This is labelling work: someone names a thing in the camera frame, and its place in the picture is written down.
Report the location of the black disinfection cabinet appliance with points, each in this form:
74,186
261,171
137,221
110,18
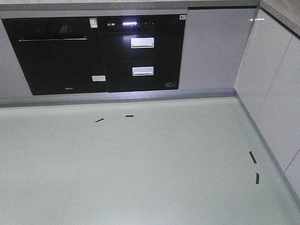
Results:
119,58

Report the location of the white sticker on dishwasher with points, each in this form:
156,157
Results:
98,78

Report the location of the grey cabinet door panel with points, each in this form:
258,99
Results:
214,42

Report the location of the green white energy label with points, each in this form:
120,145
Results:
93,22

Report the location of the black built-in dishwasher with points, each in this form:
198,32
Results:
58,55

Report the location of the grey side cabinet door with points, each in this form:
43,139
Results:
268,83

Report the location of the lower silver drawer handle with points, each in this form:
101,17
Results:
142,71

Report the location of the silver drawer handle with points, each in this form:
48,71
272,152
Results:
142,71
142,42

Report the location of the upper silver drawer handle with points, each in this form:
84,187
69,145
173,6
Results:
142,42

